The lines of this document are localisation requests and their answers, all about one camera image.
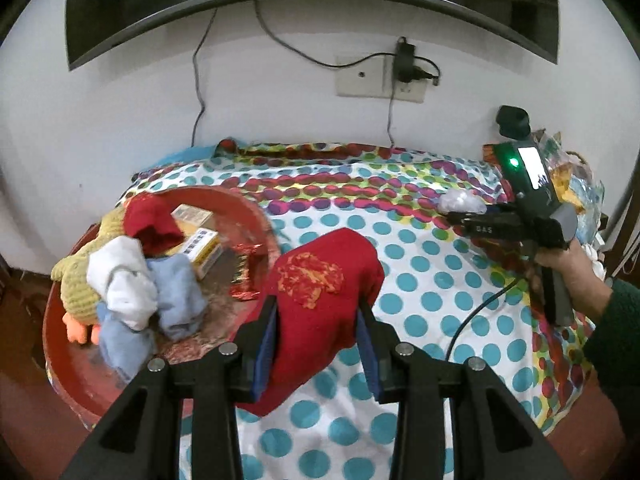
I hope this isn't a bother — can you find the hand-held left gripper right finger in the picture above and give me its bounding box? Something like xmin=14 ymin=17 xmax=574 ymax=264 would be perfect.
xmin=356 ymin=305 xmax=571 ymax=480

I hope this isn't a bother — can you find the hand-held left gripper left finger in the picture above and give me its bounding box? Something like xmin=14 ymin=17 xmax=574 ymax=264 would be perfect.
xmin=60 ymin=295 xmax=278 ymax=480

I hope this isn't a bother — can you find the clear plastic bag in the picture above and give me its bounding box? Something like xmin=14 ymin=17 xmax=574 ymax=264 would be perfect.
xmin=437 ymin=190 xmax=488 ymax=216

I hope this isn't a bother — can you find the red sock gold embroidery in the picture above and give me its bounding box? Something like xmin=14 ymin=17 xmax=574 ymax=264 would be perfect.
xmin=235 ymin=227 xmax=386 ymax=417

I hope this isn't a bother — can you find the red round tray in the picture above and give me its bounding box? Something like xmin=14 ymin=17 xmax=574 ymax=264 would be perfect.
xmin=42 ymin=185 xmax=281 ymax=431

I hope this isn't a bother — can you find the red gold foil packet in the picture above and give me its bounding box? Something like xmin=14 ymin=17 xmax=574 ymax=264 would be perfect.
xmin=229 ymin=242 xmax=266 ymax=302

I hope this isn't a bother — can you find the large light blue sock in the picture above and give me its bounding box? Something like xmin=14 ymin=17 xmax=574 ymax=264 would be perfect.
xmin=147 ymin=255 xmax=208 ymax=341

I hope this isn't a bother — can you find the white and yellow box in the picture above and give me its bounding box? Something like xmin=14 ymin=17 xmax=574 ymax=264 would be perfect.
xmin=177 ymin=227 xmax=224 ymax=281

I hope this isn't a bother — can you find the small light blue sock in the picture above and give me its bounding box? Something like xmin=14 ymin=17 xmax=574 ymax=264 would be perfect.
xmin=96 ymin=302 xmax=156 ymax=386

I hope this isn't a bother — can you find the small beige box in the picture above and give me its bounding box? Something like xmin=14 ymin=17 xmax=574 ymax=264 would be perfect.
xmin=171 ymin=204 xmax=213 ymax=233

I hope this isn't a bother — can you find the white sock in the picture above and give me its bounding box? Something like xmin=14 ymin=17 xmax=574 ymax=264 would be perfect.
xmin=86 ymin=236 xmax=158 ymax=332

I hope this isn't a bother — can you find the plain red sock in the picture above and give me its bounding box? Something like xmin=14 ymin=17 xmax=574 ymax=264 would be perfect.
xmin=123 ymin=197 xmax=183 ymax=256

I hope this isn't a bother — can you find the yellow duck plush toy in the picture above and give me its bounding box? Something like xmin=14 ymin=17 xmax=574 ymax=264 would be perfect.
xmin=50 ymin=207 xmax=131 ymax=346

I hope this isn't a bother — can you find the person's right forearm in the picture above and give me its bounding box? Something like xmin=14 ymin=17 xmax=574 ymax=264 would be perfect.
xmin=582 ymin=277 xmax=640 ymax=431

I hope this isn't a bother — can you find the person's right hand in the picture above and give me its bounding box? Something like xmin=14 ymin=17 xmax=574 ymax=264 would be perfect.
xmin=532 ymin=240 xmax=613 ymax=321

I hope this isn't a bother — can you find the blue plastic bag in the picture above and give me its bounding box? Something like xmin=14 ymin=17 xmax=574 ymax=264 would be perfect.
xmin=570 ymin=170 xmax=606 ymax=246

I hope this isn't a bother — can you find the polka dot cloth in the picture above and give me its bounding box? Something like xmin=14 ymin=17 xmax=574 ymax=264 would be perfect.
xmin=90 ymin=137 xmax=608 ymax=480

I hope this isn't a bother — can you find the green snack bag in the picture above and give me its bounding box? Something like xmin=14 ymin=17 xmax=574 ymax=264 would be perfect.
xmin=532 ymin=130 xmax=563 ymax=162

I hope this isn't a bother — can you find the brown wooden furniture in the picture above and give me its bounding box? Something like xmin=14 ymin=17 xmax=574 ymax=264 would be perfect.
xmin=600 ymin=160 xmax=640 ymax=281

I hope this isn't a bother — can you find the black angled plug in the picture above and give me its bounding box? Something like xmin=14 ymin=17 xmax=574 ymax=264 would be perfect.
xmin=415 ymin=57 xmax=441 ymax=87

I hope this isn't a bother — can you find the black power adapter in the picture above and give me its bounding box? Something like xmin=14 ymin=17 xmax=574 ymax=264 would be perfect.
xmin=395 ymin=37 xmax=417 ymax=85

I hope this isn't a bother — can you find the blue cloth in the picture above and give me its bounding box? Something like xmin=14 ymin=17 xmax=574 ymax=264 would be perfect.
xmin=150 ymin=145 xmax=218 ymax=167

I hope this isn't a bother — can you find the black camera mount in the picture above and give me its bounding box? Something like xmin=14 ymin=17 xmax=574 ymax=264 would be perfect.
xmin=496 ymin=105 xmax=532 ymax=141

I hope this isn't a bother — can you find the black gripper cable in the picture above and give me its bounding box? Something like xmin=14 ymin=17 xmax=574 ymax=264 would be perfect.
xmin=445 ymin=275 xmax=523 ymax=363

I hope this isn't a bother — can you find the white wall power socket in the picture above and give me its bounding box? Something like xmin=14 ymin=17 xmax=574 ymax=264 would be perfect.
xmin=384 ymin=55 xmax=428 ymax=103

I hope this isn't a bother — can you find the wall socket with plugs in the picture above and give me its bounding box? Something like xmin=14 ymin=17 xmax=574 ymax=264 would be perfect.
xmin=335 ymin=55 xmax=386 ymax=98

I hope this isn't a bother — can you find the black cable to wall plate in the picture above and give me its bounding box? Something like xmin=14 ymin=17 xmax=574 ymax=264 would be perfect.
xmin=254 ymin=0 xmax=401 ymax=68

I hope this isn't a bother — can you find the thin black television cable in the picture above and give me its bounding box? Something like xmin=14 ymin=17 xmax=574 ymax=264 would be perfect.
xmin=191 ymin=7 xmax=219 ymax=148

